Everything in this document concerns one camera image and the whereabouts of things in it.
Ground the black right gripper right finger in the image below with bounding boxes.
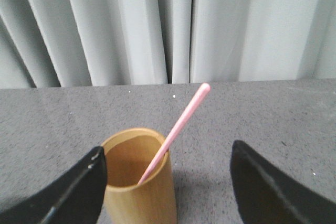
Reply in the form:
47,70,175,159
230,140,335,223

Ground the grey pleated curtain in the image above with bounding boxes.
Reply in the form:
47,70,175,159
1,0,335,89

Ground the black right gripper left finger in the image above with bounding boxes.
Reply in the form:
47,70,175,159
1,146,107,223

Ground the bamboo cylinder cup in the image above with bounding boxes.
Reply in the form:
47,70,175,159
101,127,177,223

